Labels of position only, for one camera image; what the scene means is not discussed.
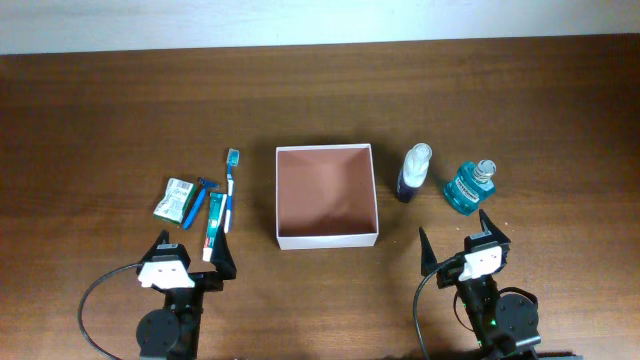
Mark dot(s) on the green white toothpaste tube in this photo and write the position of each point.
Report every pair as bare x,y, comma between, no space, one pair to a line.
217,208

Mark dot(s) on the blue white toothbrush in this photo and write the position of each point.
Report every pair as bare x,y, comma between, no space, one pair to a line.
232,161

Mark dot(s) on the blue disposable razor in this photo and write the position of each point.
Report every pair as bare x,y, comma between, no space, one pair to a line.
204,186

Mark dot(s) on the white square cardboard box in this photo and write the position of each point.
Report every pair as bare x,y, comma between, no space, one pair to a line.
325,197

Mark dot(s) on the blue Listerine mouthwash bottle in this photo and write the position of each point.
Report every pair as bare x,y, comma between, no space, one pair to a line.
471,186

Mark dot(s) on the green white soap packet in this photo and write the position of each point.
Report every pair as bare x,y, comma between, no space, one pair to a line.
177,196

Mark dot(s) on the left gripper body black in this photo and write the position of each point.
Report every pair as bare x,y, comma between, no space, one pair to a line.
193,297

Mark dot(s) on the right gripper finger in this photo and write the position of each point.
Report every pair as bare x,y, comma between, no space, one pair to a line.
488,226
428,260

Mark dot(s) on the dark purple pump bottle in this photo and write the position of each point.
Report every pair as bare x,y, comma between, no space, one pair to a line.
413,172

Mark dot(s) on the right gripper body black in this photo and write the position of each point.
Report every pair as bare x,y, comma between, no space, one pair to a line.
449,273

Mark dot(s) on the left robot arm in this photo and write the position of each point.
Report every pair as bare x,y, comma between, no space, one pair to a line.
172,331

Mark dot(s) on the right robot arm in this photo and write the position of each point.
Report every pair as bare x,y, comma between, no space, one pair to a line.
504,321

